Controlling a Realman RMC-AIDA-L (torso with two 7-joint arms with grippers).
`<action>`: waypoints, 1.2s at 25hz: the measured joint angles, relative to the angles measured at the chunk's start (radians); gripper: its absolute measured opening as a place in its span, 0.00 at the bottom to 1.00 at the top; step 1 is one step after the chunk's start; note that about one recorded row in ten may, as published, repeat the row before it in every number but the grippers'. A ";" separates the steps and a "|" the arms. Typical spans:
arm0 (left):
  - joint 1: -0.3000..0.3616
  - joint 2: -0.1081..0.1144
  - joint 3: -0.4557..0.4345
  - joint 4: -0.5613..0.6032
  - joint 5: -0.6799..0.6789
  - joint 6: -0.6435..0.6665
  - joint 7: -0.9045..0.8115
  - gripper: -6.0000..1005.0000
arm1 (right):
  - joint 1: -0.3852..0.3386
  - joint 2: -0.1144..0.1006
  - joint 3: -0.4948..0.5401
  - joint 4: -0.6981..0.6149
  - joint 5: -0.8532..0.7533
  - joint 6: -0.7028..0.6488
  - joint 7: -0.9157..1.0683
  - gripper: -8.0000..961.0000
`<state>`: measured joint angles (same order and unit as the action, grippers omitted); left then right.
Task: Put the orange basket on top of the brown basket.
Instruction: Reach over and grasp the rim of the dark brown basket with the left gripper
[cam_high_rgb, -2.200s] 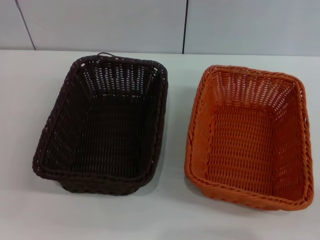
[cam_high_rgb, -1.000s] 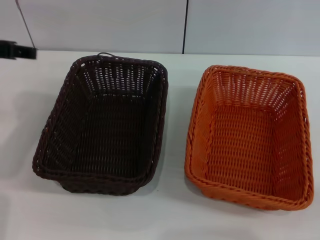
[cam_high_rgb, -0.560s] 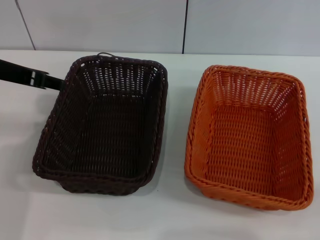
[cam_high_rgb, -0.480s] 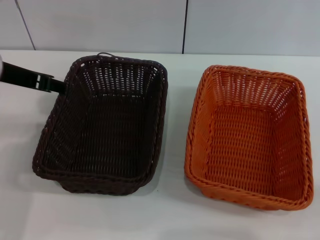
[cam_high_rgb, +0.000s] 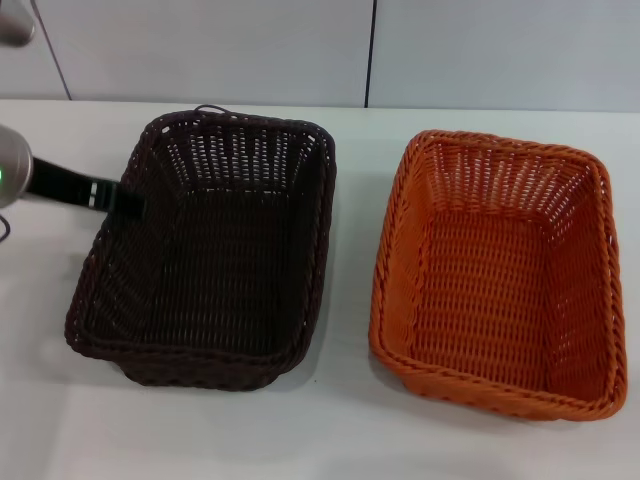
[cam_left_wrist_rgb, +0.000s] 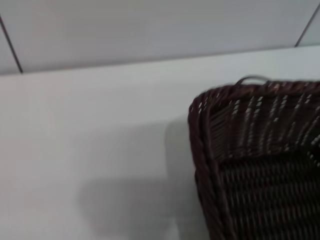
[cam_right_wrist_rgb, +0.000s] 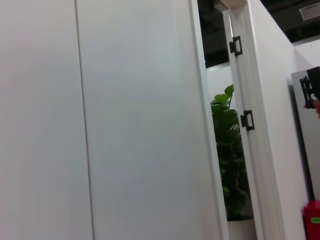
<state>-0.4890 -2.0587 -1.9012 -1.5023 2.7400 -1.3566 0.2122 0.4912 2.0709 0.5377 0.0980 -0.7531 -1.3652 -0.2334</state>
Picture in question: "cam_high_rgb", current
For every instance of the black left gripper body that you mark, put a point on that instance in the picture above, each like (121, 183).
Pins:
(65, 185)

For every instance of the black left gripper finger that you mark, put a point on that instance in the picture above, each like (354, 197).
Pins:
(129, 205)

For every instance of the dark brown wicker basket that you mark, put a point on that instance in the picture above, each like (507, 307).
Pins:
(215, 280)

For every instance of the orange wicker basket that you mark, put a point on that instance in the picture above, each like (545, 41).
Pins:
(490, 300)

